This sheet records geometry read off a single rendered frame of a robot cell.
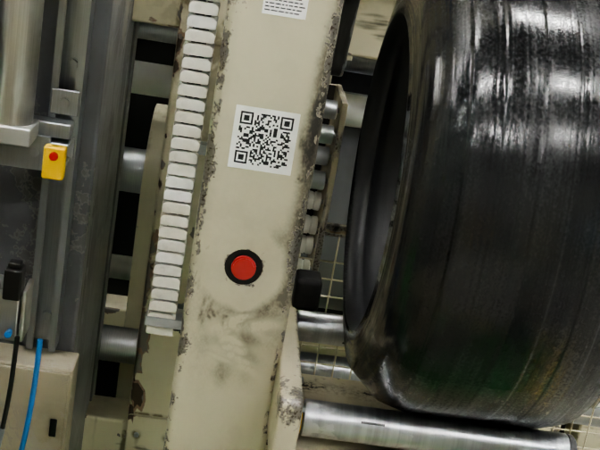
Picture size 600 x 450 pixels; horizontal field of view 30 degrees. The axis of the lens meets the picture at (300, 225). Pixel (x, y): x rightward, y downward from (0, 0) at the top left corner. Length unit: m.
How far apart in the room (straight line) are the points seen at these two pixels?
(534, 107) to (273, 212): 0.35
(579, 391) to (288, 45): 0.50
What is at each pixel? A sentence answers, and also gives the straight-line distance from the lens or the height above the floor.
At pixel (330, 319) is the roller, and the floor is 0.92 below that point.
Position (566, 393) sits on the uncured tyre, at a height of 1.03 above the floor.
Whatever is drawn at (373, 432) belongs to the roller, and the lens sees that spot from 1.37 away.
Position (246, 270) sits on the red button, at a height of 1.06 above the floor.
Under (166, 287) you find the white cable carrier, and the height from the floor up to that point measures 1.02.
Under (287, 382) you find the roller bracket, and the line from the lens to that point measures 1.34.
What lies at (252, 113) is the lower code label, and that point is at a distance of 1.30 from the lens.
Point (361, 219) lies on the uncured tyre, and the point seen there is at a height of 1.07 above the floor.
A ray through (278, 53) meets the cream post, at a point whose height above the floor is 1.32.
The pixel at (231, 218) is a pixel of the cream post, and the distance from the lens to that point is 1.34.
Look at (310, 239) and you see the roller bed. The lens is 1.78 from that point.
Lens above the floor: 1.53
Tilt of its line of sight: 18 degrees down
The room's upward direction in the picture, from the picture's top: 10 degrees clockwise
